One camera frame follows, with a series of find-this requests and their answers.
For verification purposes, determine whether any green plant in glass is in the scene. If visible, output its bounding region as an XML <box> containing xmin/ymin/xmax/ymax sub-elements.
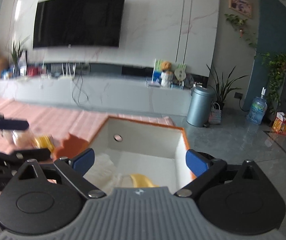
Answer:
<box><xmin>10</xmin><ymin>36</ymin><xmax>30</xmax><ymax>77</ymax></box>

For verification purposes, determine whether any potted floor plant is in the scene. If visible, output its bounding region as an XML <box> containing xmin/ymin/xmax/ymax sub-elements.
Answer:
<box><xmin>206</xmin><ymin>65</ymin><xmax>248</xmax><ymax>110</ymax></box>

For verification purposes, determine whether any pink checkered tablecloth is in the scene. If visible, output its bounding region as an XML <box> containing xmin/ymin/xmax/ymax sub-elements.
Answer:
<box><xmin>0</xmin><ymin>98</ymin><xmax>175</xmax><ymax>153</ymax></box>

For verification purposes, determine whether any round paper fan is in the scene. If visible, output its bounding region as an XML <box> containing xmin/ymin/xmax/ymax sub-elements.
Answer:
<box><xmin>174</xmin><ymin>68</ymin><xmax>186</xmax><ymax>88</ymax></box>

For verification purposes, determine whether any black wall television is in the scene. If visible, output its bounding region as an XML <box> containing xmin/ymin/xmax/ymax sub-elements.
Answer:
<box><xmin>33</xmin><ymin>0</ymin><xmax>125</xmax><ymax>48</ymax></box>

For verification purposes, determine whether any teddy bear toy stack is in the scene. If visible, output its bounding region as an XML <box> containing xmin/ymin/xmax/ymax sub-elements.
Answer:
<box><xmin>160</xmin><ymin>61</ymin><xmax>173</xmax><ymax>87</ymax></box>

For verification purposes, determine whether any hanging ivy plant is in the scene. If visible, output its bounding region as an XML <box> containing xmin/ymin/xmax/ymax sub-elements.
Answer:
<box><xmin>224</xmin><ymin>14</ymin><xmax>257</xmax><ymax>49</ymax></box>

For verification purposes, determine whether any green picture book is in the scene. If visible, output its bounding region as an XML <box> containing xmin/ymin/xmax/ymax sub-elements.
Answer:
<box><xmin>152</xmin><ymin>58</ymin><xmax>188</xmax><ymax>87</ymax></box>

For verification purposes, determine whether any climbing green plant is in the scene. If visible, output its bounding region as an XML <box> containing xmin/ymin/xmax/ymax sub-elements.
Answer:
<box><xmin>259</xmin><ymin>53</ymin><xmax>286</xmax><ymax>114</ymax></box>

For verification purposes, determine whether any colourful snack box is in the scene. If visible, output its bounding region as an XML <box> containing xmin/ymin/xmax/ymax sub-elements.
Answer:
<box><xmin>272</xmin><ymin>112</ymin><xmax>286</xmax><ymax>135</ymax></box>

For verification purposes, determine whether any red gift box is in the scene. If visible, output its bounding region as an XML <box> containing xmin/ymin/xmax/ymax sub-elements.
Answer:
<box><xmin>27</xmin><ymin>66</ymin><xmax>39</xmax><ymax>76</ymax></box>

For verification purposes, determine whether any white wifi router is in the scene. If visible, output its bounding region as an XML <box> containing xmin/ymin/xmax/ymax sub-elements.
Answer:
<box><xmin>58</xmin><ymin>63</ymin><xmax>76</xmax><ymax>80</ymax></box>

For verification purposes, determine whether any blue water bottle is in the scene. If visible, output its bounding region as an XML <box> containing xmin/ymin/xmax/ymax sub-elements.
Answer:
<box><xmin>247</xmin><ymin>87</ymin><xmax>267</xmax><ymax>125</ymax></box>

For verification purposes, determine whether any white marble TV cabinet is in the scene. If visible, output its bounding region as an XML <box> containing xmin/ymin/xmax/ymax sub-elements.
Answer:
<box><xmin>0</xmin><ymin>75</ymin><xmax>191</xmax><ymax>116</ymax></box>

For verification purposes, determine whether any yellow snack bag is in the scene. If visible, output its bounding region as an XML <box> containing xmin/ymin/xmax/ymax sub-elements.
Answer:
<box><xmin>32</xmin><ymin>135</ymin><xmax>55</xmax><ymax>152</ymax></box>

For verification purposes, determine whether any yellow cloth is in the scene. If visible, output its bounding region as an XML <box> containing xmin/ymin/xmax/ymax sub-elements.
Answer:
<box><xmin>129</xmin><ymin>173</ymin><xmax>158</xmax><ymax>188</ymax></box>

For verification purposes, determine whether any grey metal trash bin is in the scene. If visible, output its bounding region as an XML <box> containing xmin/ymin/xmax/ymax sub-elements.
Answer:
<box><xmin>186</xmin><ymin>86</ymin><xmax>215</xmax><ymax>127</ymax></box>

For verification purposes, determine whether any framed wall picture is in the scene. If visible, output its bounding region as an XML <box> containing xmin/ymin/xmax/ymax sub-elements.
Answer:
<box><xmin>229</xmin><ymin>0</ymin><xmax>253</xmax><ymax>18</ymax></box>

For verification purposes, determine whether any orange white storage box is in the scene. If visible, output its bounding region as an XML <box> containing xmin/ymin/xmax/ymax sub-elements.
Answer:
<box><xmin>89</xmin><ymin>117</ymin><xmax>193</xmax><ymax>193</ymax></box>

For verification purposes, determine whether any white cloth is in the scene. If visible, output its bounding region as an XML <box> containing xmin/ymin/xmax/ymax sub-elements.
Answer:
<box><xmin>83</xmin><ymin>153</ymin><xmax>133</xmax><ymax>195</ymax></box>

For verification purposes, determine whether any woven plastic basket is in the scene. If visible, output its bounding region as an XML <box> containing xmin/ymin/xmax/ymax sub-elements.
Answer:
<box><xmin>209</xmin><ymin>102</ymin><xmax>222</xmax><ymax>125</ymax></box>

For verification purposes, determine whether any black router cable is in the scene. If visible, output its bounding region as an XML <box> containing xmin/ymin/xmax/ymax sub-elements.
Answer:
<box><xmin>71</xmin><ymin>76</ymin><xmax>89</xmax><ymax>105</ymax></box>

